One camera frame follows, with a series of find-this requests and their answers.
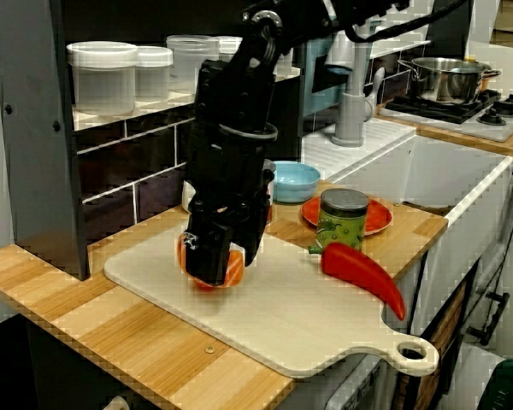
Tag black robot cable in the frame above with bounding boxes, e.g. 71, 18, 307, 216
344, 0, 475, 44

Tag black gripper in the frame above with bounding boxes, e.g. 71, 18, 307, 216
182, 119, 279, 288

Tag toy oven door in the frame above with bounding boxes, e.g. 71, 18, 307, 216
388, 255, 482, 410

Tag red orange plate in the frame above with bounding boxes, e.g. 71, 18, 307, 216
301, 196, 393, 237

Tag salmon sushi toy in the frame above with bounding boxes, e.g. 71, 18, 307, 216
175, 232, 245, 292

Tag dark grey shelf unit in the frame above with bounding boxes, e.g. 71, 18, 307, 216
0, 0, 475, 281

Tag stainless steel pot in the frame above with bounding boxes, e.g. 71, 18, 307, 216
396, 57, 502, 104

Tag white toy sink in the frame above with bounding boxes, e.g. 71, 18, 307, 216
301, 117, 513, 334

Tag grey toy faucet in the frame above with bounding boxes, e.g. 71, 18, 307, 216
331, 16, 388, 147

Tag light blue bowl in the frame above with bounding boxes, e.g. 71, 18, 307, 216
272, 161, 321, 203

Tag small white-lidded plastic jar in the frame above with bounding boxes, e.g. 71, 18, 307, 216
134, 45, 174, 103
216, 37, 245, 65

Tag black oven door handle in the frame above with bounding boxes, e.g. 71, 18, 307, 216
465, 292, 510, 346

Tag toy stove top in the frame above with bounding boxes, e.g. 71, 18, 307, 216
375, 88, 513, 143

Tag clear lidless plastic jar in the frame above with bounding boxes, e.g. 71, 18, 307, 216
166, 35, 220, 95

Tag grey toy dishwasher panel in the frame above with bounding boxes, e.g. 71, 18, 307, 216
320, 354, 390, 410

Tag black stove knob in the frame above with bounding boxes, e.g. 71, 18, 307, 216
476, 106, 508, 126
494, 93, 513, 118

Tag white cutting board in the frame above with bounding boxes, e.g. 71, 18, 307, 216
103, 225, 439, 379

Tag red toy chili pepper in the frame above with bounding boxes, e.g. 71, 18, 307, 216
307, 242, 407, 320

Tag green peas can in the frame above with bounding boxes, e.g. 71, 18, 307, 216
315, 189, 370, 252

